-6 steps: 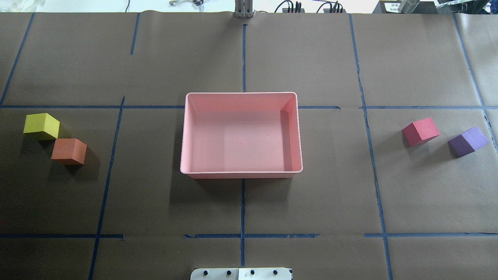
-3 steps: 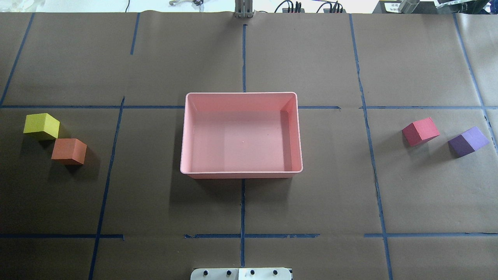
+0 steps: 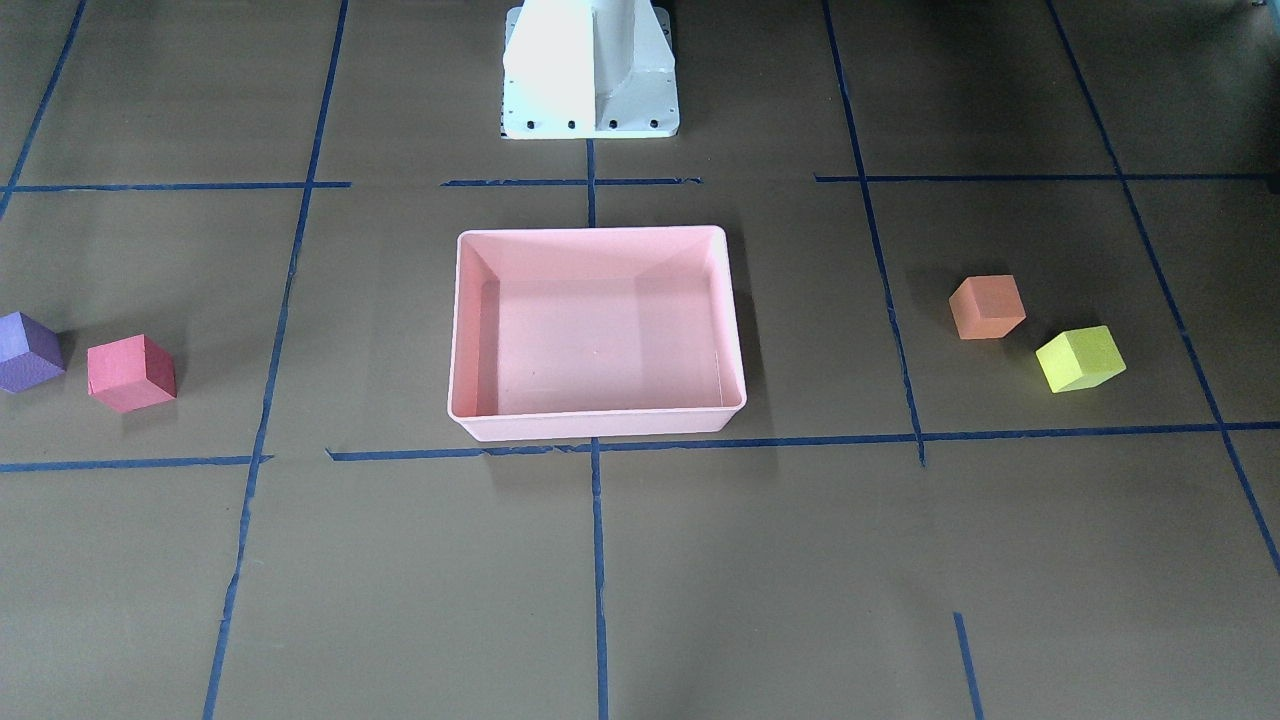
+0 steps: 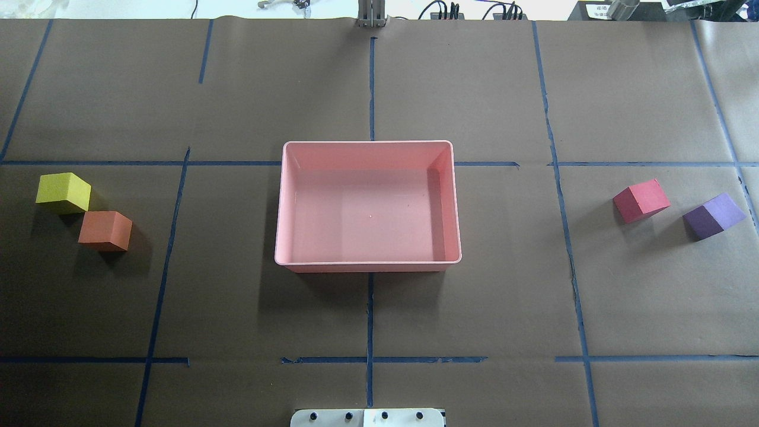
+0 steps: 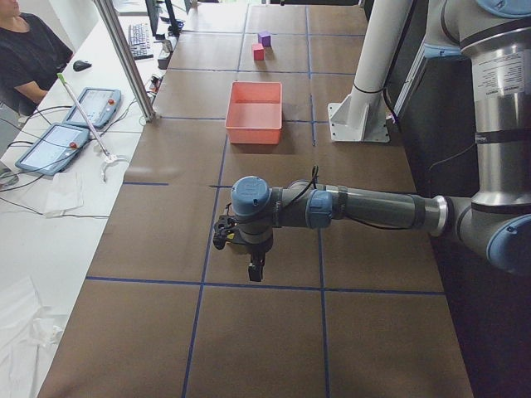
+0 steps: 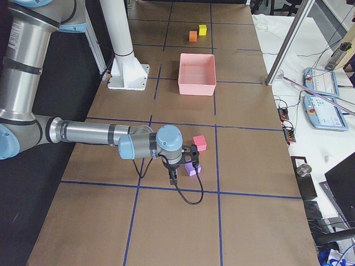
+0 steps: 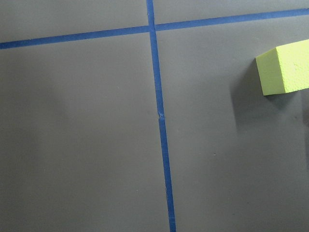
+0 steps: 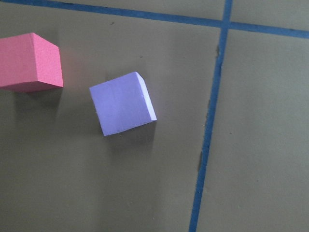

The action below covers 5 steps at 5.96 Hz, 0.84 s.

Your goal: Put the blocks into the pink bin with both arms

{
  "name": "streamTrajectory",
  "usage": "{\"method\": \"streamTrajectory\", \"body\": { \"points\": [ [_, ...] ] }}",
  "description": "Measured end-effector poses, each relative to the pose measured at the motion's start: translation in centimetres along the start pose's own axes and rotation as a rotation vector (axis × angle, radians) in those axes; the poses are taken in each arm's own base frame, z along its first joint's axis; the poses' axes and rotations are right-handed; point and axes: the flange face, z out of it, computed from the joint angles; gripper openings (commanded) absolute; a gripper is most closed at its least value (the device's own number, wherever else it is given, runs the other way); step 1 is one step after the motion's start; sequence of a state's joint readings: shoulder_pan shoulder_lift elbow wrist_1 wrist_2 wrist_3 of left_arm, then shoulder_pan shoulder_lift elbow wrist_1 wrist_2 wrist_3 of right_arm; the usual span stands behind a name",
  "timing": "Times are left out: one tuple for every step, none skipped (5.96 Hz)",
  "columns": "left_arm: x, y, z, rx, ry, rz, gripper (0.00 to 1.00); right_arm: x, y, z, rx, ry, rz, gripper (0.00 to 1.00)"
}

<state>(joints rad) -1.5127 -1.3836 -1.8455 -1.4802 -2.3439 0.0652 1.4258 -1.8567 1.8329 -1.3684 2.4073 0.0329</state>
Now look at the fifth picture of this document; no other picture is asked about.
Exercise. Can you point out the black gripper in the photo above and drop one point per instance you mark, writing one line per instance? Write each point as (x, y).
(256, 249)

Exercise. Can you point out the pink foam block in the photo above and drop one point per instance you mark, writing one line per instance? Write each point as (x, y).
(258, 52)

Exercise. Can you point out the purple foam block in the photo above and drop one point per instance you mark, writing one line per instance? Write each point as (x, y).
(264, 38)

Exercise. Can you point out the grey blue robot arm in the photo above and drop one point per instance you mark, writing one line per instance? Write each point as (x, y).
(495, 222)

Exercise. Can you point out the pink plastic bin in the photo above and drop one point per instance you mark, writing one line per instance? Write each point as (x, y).
(254, 113)

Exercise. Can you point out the white grabber reacher stick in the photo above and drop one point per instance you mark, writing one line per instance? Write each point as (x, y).
(110, 158)

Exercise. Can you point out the white paper sheet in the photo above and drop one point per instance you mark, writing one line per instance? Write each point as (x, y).
(65, 194)

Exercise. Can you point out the upper teach pendant tablet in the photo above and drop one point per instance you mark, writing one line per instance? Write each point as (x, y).
(99, 104)

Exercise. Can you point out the teach pendant tablet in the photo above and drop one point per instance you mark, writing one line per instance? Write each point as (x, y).
(99, 104)
(54, 150)

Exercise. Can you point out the lower teach pendant tablet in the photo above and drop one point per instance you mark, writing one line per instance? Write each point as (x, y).
(54, 150)

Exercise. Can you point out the crumpled white cloth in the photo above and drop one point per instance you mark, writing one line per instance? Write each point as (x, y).
(30, 335)

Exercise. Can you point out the black keyboard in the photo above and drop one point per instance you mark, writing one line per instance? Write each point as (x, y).
(139, 39)

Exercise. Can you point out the black monitor stand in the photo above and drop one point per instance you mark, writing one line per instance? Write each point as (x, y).
(162, 19)

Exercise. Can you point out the black computer mouse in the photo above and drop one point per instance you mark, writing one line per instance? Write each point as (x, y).
(81, 65)

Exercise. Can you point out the person in black shirt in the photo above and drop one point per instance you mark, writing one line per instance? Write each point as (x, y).
(31, 57)

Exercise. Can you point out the white camera pole mount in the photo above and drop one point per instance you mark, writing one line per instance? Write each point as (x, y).
(361, 116)

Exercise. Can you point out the aluminium frame post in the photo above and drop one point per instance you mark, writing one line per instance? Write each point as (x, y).
(114, 28)

